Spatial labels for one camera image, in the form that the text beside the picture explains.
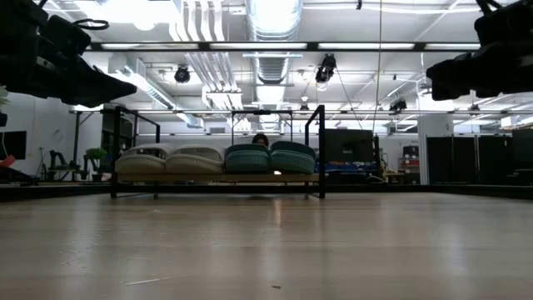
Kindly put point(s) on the black background robot arm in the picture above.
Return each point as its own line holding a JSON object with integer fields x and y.
{"x": 56, "y": 160}

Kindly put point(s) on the black background rig frame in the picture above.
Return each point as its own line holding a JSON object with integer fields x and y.
{"x": 262, "y": 112}

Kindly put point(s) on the black wall screen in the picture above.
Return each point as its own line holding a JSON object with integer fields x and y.
{"x": 12, "y": 145}

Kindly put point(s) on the black metal wooden shoe shelf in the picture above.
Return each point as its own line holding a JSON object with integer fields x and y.
{"x": 208, "y": 178}

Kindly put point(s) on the off-white rubber slide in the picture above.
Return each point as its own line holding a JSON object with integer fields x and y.
{"x": 193, "y": 164}
{"x": 141, "y": 164}

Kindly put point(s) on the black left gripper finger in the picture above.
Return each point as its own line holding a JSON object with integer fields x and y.
{"x": 100, "y": 89}

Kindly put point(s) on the person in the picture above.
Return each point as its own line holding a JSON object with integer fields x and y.
{"x": 260, "y": 139}

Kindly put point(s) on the blue storage bins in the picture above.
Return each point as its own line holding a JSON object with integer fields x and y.
{"x": 341, "y": 168}

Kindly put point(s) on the black overhead frame beam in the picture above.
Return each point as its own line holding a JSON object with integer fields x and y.
{"x": 312, "y": 46}

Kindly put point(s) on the black ceiling spotlight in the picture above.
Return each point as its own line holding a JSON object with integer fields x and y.
{"x": 397, "y": 105}
{"x": 182, "y": 75}
{"x": 327, "y": 66}

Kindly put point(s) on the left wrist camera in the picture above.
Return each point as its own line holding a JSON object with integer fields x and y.
{"x": 66, "y": 37}

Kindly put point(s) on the small background potted plant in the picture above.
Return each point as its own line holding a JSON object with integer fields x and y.
{"x": 96, "y": 155}

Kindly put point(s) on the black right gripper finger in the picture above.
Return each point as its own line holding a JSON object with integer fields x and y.
{"x": 449, "y": 79}

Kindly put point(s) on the silver ventilation duct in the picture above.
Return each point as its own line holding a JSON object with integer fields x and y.
{"x": 272, "y": 68}

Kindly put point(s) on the green rubber slide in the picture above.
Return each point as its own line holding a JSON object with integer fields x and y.
{"x": 247, "y": 162}
{"x": 291, "y": 162}

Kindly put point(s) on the black background monitor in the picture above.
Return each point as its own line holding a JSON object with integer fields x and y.
{"x": 350, "y": 146}

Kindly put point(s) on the black partition panels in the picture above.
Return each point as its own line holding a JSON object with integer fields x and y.
{"x": 479, "y": 158}

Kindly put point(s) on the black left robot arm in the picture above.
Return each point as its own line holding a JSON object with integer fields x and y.
{"x": 21, "y": 21}

